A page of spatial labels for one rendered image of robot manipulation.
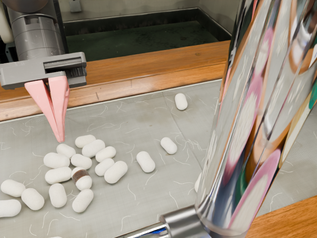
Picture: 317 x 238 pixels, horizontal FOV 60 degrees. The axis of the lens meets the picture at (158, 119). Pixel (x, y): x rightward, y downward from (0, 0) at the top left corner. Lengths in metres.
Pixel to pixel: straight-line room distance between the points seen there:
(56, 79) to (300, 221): 0.33
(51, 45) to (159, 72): 0.26
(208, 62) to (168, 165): 0.28
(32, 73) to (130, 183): 0.19
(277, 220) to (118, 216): 0.19
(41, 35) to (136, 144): 0.21
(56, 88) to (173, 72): 0.29
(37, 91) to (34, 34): 0.07
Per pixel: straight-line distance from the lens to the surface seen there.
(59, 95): 0.35
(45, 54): 0.37
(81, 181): 0.39
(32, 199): 0.39
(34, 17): 0.39
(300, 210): 0.40
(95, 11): 2.50
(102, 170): 0.40
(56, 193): 0.39
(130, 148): 0.44
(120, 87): 0.54
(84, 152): 0.43
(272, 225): 0.37
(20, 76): 0.36
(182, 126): 0.48
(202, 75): 0.59
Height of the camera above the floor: 1.07
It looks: 42 degrees down
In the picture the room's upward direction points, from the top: 2 degrees clockwise
